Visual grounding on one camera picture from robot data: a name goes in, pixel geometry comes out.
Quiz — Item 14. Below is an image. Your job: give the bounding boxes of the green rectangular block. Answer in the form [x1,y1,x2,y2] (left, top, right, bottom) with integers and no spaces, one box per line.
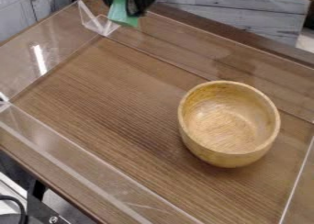
[109,0,139,28]

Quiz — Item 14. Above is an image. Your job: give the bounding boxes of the light wooden bowl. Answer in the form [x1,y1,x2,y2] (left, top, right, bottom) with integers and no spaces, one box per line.
[178,81,281,168]

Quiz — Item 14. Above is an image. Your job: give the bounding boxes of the black metal table leg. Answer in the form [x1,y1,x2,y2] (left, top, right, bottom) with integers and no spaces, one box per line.
[27,180,48,201]

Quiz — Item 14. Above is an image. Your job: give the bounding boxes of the clear acrylic tray wall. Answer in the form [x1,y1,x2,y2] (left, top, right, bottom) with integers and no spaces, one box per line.
[0,0,314,224]

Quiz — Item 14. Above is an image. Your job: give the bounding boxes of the black cable under table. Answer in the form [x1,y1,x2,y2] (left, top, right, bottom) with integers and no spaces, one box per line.
[0,196,30,224]

